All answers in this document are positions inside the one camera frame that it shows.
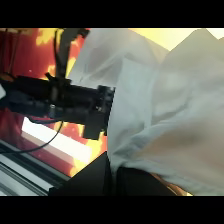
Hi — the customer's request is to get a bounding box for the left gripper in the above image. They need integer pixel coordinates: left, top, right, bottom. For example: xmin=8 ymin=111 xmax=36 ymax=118
xmin=49 ymin=78 xmax=116 ymax=141

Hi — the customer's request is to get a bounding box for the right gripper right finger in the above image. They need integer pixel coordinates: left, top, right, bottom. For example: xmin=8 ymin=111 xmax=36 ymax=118
xmin=115 ymin=165 xmax=178 ymax=197

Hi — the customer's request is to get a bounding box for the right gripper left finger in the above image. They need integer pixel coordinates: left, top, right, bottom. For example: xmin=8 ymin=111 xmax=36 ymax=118
xmin=48 ymin=150 xmax=112 ymax=197

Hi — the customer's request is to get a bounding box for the white shirt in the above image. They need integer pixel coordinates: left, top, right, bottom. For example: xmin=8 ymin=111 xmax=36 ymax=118
xmin=67 ymin=28 xmax=224 ymax=196

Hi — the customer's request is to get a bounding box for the black cable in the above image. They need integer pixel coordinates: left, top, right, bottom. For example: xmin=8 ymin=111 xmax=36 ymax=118
xmin=0 ymin=119 xmax=65 ymax=155

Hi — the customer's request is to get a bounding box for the silver frame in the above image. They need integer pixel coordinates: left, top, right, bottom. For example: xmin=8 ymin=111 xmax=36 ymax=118
xmin=0 ymin=139 xmax=72 ymax=197

